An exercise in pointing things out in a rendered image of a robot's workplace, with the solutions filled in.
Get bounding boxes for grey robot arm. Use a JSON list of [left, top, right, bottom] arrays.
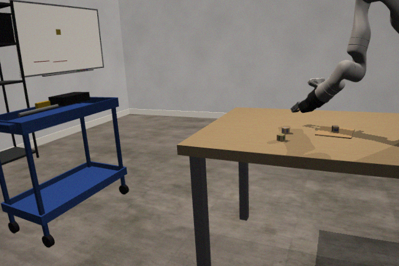
[[323, 0, 399, 95]]

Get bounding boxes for tan square mat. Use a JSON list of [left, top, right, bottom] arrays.
[[315, 126, 354, 139]]

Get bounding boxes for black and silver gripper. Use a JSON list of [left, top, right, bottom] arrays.
[[291, 78, 334, 113]]

